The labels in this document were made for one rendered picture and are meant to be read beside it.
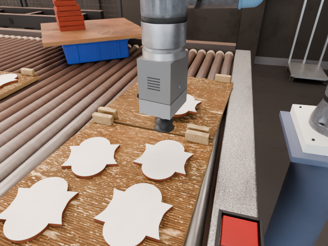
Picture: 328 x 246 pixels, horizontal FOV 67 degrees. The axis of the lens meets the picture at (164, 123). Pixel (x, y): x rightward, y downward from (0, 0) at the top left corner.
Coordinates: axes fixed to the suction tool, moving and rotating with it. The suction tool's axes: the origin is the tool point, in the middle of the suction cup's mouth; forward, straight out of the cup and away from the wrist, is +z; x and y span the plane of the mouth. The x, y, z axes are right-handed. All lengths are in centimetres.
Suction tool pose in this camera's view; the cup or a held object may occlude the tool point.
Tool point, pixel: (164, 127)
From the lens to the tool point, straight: 51.1
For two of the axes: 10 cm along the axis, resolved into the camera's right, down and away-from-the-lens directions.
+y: -4.2, 4.8, -7.7
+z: 0.0, 8.5, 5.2
